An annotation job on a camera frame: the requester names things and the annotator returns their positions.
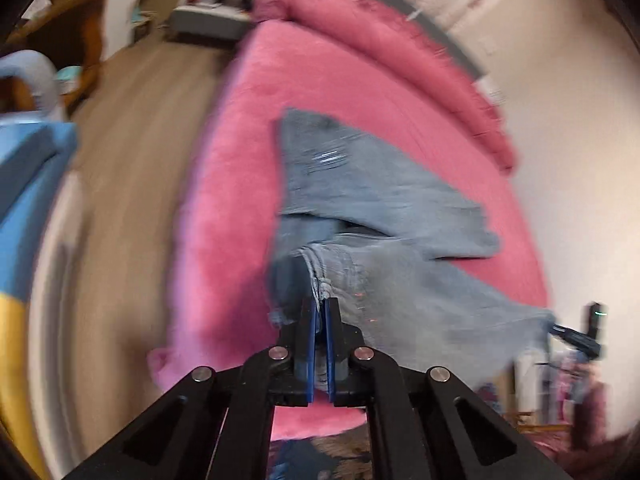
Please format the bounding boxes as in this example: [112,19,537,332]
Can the grey-blue denim pants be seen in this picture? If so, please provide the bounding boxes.
[269,108,553,387]

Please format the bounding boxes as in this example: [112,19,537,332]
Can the pink bed sheet mattress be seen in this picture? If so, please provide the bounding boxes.
[147,19,550,442]

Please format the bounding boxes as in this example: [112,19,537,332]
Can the blue yellow fabric item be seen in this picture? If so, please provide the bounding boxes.
[1,50,84,479]

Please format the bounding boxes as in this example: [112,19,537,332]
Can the rolled dark pink duvet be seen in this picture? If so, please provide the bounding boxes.
[252,0,518,174]

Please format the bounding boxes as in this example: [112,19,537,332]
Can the white grey bedside table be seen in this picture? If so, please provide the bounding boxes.
[167,0,254,41]

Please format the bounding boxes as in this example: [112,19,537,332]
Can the wooden white cabinet desk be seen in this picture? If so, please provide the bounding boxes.
[3,0,139,113]

